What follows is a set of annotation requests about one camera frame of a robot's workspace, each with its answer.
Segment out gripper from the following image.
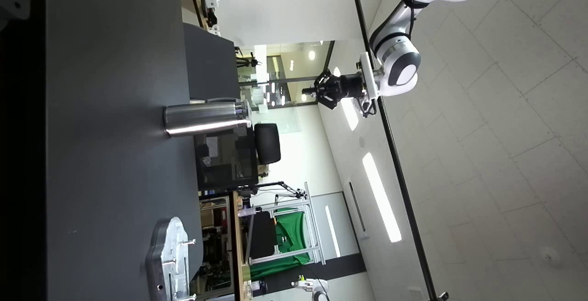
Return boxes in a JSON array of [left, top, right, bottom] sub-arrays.
[[302, 72, 366, 110]]

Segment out stainless steel flask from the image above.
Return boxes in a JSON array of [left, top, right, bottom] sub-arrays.
[[163, 98, 253, 137]]

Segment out long ceiling light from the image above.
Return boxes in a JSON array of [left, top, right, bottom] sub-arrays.
[[333, 67, 360, 131], [362, 152, 402, 243]]

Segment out black pole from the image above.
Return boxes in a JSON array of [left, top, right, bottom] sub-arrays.
[[347, 0, 450, 301]]

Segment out black office chair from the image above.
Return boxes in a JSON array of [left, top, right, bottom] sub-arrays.
[[193, 123, 282, 192]]

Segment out dark grey table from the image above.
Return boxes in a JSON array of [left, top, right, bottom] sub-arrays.
[[183, 23, 241, 102]]

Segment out white robot on desk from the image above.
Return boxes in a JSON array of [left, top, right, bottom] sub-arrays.
[[201, 0, 230, 36]]

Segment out green cloth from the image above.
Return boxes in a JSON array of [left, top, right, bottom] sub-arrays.
[[250, 209, 312, 280]]

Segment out black monitor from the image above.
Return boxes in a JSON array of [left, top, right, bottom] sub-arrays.
[[250, 211, 277, 260]]

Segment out wooden desk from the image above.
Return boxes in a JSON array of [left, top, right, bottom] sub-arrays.
[[229, 191, 252, 301]]

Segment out silver metal mounting plate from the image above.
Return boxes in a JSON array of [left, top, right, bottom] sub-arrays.
[[146, 216, 203, 301]]

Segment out camera on tripod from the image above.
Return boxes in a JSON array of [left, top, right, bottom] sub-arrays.
[[250, 180, 308, 200]]

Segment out aluminium frame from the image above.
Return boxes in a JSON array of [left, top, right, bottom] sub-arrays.
[[249, 182, 327, 266]]

